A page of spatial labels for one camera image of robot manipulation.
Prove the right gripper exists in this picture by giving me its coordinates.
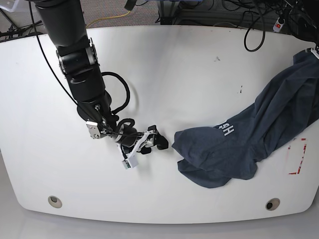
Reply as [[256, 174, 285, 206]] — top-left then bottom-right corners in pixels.
[[132, 125, 168, 154]]

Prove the blue T-shirt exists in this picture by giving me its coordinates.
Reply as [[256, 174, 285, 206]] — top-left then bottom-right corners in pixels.
[[172, 49, 319, 188]]

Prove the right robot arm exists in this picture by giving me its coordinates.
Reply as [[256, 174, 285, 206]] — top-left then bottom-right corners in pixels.
[[28, 0, 168, 157]]

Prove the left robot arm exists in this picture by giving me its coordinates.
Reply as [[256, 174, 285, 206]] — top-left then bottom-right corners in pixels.
[[240, 0, 319, 52]]

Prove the red tape rectangle marking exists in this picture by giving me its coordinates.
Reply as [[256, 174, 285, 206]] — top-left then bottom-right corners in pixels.
[[286, 137, 307, 175]]

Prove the white power strip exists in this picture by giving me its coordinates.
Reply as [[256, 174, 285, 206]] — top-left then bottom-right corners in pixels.
[[273, 16, 285, 33]]

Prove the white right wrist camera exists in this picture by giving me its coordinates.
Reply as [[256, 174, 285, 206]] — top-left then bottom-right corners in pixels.
[[122, 155, 139, 169]]

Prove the left table cable grommet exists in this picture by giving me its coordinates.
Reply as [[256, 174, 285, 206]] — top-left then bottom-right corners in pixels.
[[48, 196, 62, 209]]

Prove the table cable grommet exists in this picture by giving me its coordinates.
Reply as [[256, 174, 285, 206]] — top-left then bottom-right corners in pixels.
[[265, 198, 281, 211], [48, 196, 62, 209]]

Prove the right table cable grommet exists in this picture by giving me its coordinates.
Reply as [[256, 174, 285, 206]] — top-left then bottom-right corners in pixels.
[[265, 198, 281, 211]]

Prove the yellow cable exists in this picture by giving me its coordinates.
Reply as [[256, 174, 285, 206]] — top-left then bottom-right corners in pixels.
[[86, 8, 132, 28]]

